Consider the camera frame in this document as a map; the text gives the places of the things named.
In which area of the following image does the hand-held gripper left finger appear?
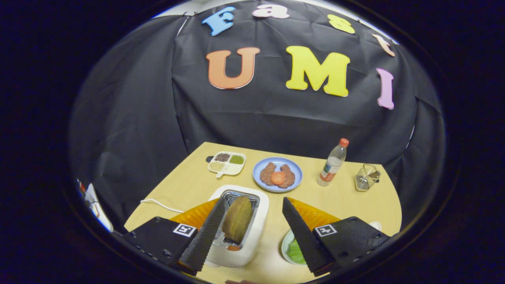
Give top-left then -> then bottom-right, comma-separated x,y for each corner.
118,196 -> 226,277

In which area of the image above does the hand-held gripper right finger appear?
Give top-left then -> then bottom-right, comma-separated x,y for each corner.
282,197 -> 391,277

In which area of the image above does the green lettuce leaf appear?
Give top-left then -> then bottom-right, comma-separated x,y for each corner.
287,238 -> 307,264

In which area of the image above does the brown toast slice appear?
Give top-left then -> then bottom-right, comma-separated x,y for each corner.
222,196 -> 253,244

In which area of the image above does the mint green round plate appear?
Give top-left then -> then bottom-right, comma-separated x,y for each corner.
281,230 -> 309,265

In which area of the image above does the white toaster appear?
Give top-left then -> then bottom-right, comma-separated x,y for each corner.
205,185 -> 270,268

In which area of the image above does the brown meat patty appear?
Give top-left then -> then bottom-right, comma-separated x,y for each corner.
278,164 -> 296,189
260,162 -> 277,186

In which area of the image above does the blue round plate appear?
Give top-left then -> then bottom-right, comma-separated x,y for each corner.
252,157 -> 303,193

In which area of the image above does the white divided condiment dish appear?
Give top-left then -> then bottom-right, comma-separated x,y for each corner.
208,151 -> 247,179

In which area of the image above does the clear red-capped water bottle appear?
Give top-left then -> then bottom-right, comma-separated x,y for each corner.
317,138 -> 350,187

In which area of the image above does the black backdrop cloth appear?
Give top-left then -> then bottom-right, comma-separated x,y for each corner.
69,0 -> 446,233

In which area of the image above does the metal wire cutlery holder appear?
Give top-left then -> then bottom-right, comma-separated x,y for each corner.
354,164 -> 381,192

